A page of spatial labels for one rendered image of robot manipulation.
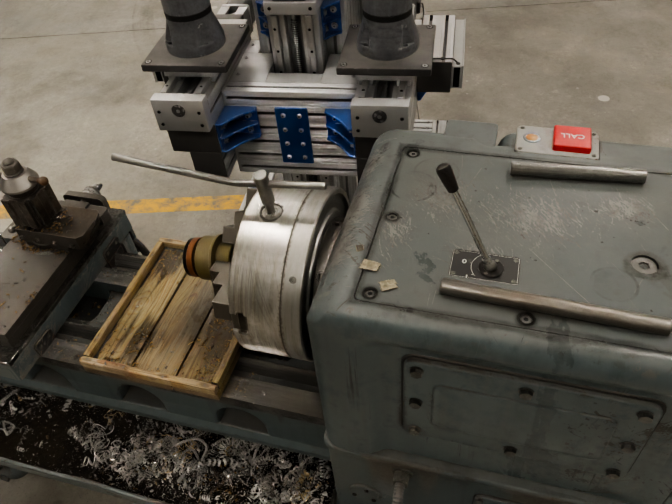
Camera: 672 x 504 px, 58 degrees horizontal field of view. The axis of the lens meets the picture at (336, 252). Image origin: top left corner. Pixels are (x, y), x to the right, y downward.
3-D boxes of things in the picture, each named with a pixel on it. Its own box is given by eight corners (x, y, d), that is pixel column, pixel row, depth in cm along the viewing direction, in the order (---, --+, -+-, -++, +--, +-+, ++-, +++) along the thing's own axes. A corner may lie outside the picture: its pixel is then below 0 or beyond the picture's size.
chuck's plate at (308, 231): (357, 258, 131) (343, 149, 107) (316, 391, 113) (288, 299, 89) (341, 255, 132) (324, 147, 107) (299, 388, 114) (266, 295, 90)
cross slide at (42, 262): (120, 209, 151) (114, 195, 148) (14, 349, 123) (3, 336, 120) (62, 200, 155) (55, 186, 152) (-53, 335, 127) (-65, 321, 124)
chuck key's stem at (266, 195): (282, 218, 102) (268, 169, 93) (280, 228, 101) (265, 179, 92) (270, 217, 103) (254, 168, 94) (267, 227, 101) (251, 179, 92)
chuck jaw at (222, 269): (272, 266, 108) (246, 311, 99) (275, 288, 111) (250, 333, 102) (215, 257, 111) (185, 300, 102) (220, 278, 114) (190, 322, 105)
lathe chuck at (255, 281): (341, 255, 132) (324, 147, 107) (298, 388, 114) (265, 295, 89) (302, 249, 134) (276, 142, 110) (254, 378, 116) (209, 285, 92)
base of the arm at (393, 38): (361, 30, 156) (359, -9, 149) (421, 30, 154) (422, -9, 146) (353, 60, 146) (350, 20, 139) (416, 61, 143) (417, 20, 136)
